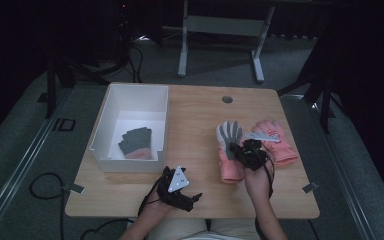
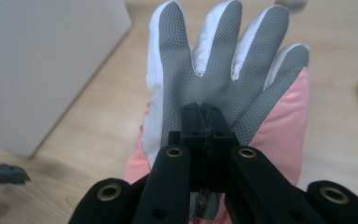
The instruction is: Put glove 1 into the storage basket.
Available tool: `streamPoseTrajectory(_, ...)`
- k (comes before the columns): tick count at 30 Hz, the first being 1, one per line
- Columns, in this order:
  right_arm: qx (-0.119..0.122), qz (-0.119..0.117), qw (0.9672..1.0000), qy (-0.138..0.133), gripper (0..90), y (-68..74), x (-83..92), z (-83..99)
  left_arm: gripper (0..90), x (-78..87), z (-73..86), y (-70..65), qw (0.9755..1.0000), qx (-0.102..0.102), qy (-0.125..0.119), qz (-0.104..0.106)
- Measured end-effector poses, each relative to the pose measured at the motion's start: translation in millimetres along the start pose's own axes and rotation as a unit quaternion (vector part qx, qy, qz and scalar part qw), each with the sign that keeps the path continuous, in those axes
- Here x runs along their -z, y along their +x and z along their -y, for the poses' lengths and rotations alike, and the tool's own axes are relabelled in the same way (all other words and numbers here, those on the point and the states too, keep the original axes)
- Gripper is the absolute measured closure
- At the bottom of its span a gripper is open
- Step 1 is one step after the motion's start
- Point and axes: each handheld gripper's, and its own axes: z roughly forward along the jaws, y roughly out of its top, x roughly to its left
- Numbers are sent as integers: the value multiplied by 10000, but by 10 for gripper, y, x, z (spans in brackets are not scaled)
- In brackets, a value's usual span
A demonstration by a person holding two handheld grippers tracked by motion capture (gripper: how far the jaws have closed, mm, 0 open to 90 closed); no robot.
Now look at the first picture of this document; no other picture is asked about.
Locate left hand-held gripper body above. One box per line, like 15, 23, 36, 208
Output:
155, 165, 195, 213

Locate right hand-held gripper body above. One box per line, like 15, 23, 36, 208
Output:
237, 131, 282, 172

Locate pink ski glove gray palm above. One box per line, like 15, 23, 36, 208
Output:
215, 120, 248, 185

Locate pink ski glove printed badge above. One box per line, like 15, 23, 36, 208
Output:
251, 119, 300, 167

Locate gray knit glove pink cuff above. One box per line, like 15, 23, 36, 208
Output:
121, 126, 154, 160
117, 132, 130, 156

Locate white rectangular box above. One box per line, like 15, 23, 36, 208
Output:
88, 83, 170, 174

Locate person's left hand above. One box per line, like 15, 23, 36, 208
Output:
141, 191, 176, 219

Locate person's right hand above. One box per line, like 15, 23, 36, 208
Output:
243, 161, 275, 202

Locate person's beige trouser legs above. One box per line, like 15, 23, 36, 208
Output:
148, 218, 263, 240

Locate gray tape piece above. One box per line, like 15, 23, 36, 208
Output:
63, 182, 86, 195
301, 181, 320, 194

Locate black metal stand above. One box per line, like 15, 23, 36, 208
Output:
37, 39, 129, 120
277, 29, 349, 135

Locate right hand-held gripper black cable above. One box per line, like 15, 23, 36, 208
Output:
253, 151, 276, 240

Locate hand-held gripper black cable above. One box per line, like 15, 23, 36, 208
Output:
137, 173, 168, 218
253, 151, 276, 240

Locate left hand-held gripper black cable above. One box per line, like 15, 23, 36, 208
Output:
137, 173, 168, 218

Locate metal floor rail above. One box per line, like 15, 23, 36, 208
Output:
0, 87, 72, 240
281, 93, 384, 240

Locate black looped floor cable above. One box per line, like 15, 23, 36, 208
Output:
29, 172, 66, 240

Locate black hanging cables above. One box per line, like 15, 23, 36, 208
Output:
114, 0, 144, 84

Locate white metal desk frame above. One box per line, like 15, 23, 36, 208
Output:
177, 0, 276, 84

